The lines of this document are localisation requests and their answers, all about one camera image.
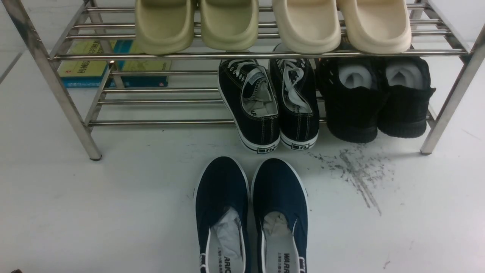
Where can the black canvas sneaker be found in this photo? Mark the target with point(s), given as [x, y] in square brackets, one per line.
[246, 91]
[294, 82]

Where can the navy slip-on shoe left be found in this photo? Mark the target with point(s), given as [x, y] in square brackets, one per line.
[221, 200]

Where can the navy slip-on shoe right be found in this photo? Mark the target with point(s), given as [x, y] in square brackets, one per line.
[280, 209]

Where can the cream slipper right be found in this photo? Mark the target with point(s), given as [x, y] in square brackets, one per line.
[377, 26]

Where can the stainless steel shoe rack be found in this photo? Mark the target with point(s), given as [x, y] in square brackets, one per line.
[85, 38]

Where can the cream slipper left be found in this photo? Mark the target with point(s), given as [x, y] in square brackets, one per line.
[308, 26]

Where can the black canvas sneaker left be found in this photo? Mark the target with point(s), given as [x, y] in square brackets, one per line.
[246, 91]

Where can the navy slip-on shoe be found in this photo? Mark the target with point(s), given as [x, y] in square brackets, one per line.
[221, 200]
[280, 209]

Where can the olive green slipper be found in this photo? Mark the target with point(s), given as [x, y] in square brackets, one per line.
[229, 24]
[164, 26]

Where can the yellow and teal book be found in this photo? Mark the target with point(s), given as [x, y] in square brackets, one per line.
[89, 74]

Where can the cream slipper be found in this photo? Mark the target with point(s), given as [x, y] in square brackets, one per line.
[308, 26]
[377, 26]

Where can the black mesh sneaker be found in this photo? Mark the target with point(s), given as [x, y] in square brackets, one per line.
[406, 81]
[353, 94]

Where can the olive green slipper right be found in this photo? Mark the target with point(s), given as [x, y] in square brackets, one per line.
[229, 24]

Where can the black canvas sneaker right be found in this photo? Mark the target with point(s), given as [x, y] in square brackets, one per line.
[294, 82]

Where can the olive green slipper left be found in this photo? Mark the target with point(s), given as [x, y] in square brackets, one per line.
[164, 26]

